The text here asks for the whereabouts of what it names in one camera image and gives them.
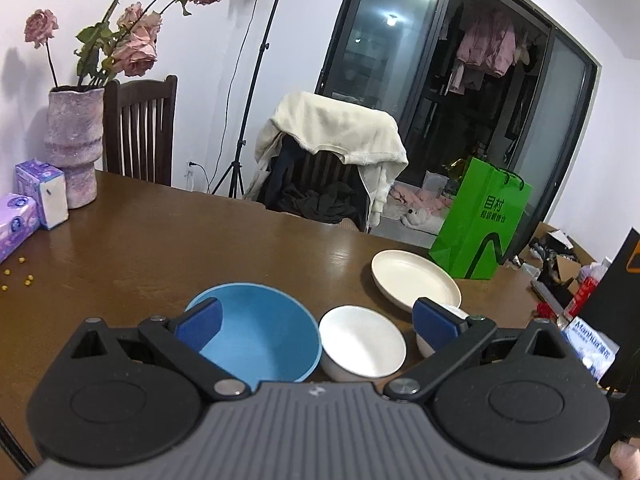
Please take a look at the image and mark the bunch of dried pink roses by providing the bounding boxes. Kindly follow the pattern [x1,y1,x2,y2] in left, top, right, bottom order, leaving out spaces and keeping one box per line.
[24,0,223,92]

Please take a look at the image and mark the chair with cream garment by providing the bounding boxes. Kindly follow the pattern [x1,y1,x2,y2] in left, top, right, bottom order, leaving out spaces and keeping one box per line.
[254,91,408,233]

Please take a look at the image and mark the black paper bag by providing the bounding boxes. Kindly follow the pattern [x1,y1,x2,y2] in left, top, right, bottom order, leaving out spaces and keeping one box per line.
[597,227,640,396]

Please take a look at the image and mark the white plush toy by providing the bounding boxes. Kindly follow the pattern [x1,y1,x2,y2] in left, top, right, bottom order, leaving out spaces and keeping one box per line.
[400,207,433,227]

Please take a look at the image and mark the clothes-draped wooden chair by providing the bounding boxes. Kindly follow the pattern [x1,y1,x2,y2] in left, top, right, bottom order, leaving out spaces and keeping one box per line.
[262,135,373,233]

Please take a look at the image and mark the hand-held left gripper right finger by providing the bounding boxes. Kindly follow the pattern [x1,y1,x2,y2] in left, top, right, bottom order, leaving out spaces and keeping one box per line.
[382,297,571,403]

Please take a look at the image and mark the dark wooden slat chair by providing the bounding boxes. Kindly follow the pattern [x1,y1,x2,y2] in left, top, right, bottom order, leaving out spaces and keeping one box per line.
[102,75,178,187]

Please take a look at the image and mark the white and purple tissue pack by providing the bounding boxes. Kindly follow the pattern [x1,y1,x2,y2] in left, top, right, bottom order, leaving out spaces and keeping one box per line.
[15,158,69,231]

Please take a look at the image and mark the cream plate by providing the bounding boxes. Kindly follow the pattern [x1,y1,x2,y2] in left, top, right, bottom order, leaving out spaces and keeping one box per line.
[371,249,462,318]

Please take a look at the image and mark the cardboard box with clutter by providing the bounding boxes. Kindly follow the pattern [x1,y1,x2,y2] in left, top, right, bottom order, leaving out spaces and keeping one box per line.
[520,222,601,311]

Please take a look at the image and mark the dark clothes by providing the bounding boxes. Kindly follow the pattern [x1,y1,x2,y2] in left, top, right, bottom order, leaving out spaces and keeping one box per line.
[262,150,358,225]

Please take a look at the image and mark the purple floral tissue pack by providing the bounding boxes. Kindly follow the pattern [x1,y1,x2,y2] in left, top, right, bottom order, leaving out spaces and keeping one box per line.
[0,193,40,263]

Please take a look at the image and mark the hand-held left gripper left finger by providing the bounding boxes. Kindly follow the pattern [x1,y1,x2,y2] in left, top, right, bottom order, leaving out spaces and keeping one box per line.
[70,297,253,403]

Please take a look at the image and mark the blue bowl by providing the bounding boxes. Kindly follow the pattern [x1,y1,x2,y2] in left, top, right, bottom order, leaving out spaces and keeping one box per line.
[184,283,322,391]

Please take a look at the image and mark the purple textured vase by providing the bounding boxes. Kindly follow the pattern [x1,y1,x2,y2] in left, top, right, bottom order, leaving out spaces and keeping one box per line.
[44,86,105,209]

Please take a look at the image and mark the person's right hand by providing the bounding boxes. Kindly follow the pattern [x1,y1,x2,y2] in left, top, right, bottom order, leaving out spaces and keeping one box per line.
[609,441,640,480]

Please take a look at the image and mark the white bowl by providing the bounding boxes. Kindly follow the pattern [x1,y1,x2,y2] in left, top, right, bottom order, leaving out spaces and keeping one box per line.
[318,305,407,382]
[415,304,471,359]

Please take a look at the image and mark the hanging pink jacket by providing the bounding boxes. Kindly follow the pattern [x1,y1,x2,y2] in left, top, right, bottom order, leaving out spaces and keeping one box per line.
[452,7,518,78]

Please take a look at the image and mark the green shopping bag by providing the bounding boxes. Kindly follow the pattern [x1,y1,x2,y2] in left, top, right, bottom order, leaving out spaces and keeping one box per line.
[429,156,533,281]

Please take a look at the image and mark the clear plastic packaging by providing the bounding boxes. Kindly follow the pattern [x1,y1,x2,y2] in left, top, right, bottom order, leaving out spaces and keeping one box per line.
[565,259,610,321]

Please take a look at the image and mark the black-framed glass sliding door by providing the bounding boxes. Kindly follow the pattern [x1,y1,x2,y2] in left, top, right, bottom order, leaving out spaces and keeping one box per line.
[316,0,599,241]

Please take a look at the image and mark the black light stand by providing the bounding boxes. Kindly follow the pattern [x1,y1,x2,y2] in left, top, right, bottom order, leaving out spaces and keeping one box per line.
[210,0,306,198]

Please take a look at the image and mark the blue and white tissue package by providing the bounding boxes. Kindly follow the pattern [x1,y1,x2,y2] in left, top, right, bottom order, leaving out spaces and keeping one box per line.
[560,316,621,381]

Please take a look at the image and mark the scattered yellow snack pieces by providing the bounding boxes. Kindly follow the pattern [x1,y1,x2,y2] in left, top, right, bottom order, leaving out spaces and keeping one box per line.
[0,256,37,292]

